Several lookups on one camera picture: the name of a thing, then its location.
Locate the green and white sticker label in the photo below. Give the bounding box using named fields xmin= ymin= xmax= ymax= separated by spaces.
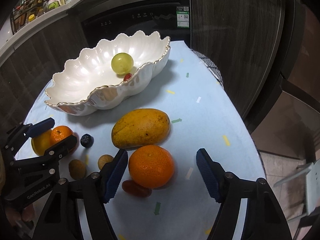
xmin=176 ymin=5 xmax=190 ymax=28

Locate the black built-in kitchen appliance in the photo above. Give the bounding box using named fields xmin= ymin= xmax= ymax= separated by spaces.
xmin=80 ymin=0 xmax=192 ymax=55

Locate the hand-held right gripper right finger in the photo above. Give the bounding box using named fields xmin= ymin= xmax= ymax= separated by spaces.
xmin=196 ymin=148 xmax=293 ymax=240

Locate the small orange tangerine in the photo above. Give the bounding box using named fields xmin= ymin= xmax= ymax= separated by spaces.
xmin=50 ymin=126 xmax=78 ymax=155

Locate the yellow mango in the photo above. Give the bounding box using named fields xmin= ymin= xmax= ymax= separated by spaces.
xmin=111 ymin=108 xmax=171 ymax=149

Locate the green and white jar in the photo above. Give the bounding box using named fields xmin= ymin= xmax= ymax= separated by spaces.
xmin=47 ymin=0 xmax=61 ymax=11

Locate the black and white checkered cloth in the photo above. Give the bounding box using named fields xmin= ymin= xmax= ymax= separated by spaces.
xmin=192 ymin=50 xmax=224 ymax=88

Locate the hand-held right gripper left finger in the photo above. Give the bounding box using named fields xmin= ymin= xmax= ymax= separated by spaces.
xmin=32 ymin=149 xmax=129 ymax=240

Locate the dark blueberry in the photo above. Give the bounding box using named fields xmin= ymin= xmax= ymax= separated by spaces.
xmin=80 ymin=134 xmax=94 ymax=147

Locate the dark wood cabinet door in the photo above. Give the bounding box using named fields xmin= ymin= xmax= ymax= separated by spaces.
xmin=0 ymin=14 xmax=88 ymax=120
xmin=189 ymin=0 xmax=286 ymax=118

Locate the person's left hand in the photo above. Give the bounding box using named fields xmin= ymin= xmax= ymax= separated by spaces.
xmin=7 ymin=204 xmax=36 ymax=228

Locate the brown longan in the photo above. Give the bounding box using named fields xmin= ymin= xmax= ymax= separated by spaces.
xmin=97 ymin=154 xmax=115 ymax=170
xmin=69 ymin=159 xmax=87 ymax=180

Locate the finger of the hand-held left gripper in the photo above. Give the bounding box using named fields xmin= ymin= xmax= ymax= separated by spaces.
xmin=5 ymin=117 xmax=56 ymax=156
xmin=10 ymin=135 xmax=78 ymax=171

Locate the white chair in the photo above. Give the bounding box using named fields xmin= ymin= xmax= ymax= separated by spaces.
xmin=274 ymin=162 xmax=320 ymax=216

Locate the yellow lemon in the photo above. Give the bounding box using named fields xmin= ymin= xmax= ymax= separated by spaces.
xmin=31 ymin=129 xmax=54 ymax=156

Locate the white scalloped ceramic bowl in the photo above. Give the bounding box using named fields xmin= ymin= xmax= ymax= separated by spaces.
xmin=44 ymin=30 xmax=171 ymax=117

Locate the round green fruit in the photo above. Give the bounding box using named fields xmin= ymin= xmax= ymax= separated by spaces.
xmin=111 ymin=52 xmax=134 ymax=75

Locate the black wire spice rack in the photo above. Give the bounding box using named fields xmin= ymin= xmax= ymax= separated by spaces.
xmin=10 ymin=0 xmax=50 ymax=35

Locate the large orange tangerine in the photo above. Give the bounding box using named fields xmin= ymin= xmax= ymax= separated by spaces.
xmin=128 ymin=145 xmax=175 ymax=189

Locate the yellow oil bottle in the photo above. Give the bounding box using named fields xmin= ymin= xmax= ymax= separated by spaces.
xmin=37 ymin=0 xmax=49 ymax=14

